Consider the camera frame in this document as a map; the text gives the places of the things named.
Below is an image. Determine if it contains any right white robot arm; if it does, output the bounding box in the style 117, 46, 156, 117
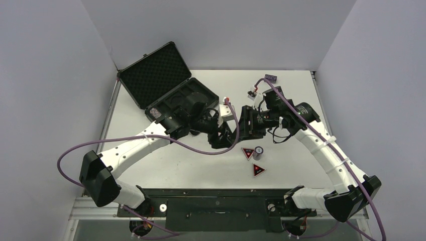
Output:
239, 87, 381, 222

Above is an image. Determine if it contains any black foam-lined carrying case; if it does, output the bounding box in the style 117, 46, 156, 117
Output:
118, 42, 219, 124

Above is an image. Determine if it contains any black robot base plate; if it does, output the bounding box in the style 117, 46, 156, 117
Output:
116, 188, 317, 233

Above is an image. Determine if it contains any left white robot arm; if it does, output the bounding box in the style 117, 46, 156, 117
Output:
79, 93, 234, 216

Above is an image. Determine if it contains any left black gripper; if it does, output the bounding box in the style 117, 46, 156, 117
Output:
190, 115, 234, 148

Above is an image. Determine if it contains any red triangular button upper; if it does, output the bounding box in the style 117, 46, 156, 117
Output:
241, 148, 255, 161

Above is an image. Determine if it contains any poker chip stack back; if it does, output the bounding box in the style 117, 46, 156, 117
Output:
149, 107, 162, 120

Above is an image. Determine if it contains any red triangular button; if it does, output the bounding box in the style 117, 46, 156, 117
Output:
252, 164, 266, 178
241, 148, 255, 161

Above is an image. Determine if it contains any poker chip stack left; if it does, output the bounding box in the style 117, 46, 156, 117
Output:
253, 146, 264, 161

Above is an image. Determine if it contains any poker chip stack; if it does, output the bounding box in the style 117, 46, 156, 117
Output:
149, 107, 162, 120
253, 146, 264, 161

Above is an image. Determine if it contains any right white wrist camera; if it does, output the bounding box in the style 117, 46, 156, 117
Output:
248, 90, 264, 108

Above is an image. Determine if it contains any red triangular button lower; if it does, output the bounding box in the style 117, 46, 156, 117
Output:
252, 164, 266, 178

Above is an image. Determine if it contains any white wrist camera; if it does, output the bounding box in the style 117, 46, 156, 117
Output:
248, 90, 264, 108
218, 104, 234, 122

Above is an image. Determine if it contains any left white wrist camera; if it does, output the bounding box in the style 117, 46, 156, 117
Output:
218, 104, 234, 122

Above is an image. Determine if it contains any purple playing card box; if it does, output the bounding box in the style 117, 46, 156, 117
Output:
264, 74, 277, 84

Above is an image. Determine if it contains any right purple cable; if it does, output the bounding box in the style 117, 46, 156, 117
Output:
254, 77, 387, 241

